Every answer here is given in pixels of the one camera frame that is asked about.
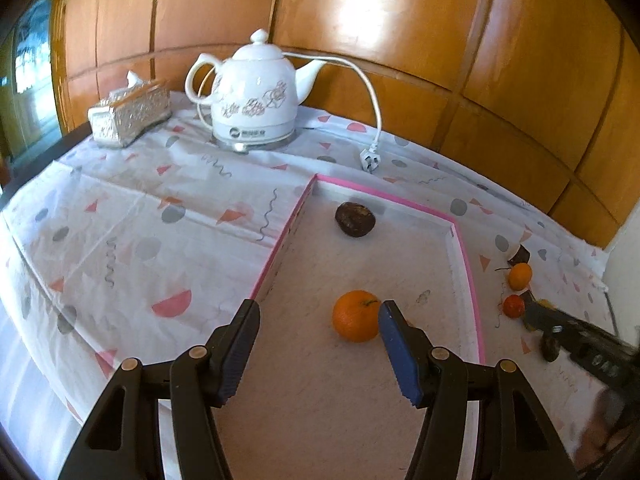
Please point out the large dark wrinkled fruit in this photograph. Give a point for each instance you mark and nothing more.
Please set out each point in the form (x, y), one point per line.
(550, 349)

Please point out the white patterned tablecloth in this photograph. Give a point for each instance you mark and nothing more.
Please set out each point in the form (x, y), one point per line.
(150, 200)

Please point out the silver patterned tissue box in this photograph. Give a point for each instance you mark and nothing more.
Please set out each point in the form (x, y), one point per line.
(130, 115)

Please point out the glass door with wooden frame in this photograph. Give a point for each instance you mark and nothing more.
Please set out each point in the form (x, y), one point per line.
(30, 75)

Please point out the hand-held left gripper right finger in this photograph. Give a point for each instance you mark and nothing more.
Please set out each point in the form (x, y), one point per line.
(397, 355)

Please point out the white floral ceramic kettle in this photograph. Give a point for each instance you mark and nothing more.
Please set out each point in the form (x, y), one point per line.
(250, 95)

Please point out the large orange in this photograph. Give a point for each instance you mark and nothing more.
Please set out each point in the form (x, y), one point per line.
(355, 317)

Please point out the small dark wrinkled passion fruit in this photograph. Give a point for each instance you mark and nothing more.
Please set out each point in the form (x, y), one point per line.
(355, 219)

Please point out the silver kettle base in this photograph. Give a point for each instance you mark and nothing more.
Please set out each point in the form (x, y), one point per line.
(240, 144)

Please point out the small red tomato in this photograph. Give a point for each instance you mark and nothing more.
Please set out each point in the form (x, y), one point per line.
(512, 306)

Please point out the small orange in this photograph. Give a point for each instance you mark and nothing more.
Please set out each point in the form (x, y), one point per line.
(520, 276)

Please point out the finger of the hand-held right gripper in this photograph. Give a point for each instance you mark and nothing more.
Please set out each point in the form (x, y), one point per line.
(540, 316)

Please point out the white tray with pink rim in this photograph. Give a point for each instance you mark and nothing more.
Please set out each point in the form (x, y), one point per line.
(325, 270)

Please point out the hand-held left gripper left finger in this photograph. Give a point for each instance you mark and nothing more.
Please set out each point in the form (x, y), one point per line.
(239, 352)

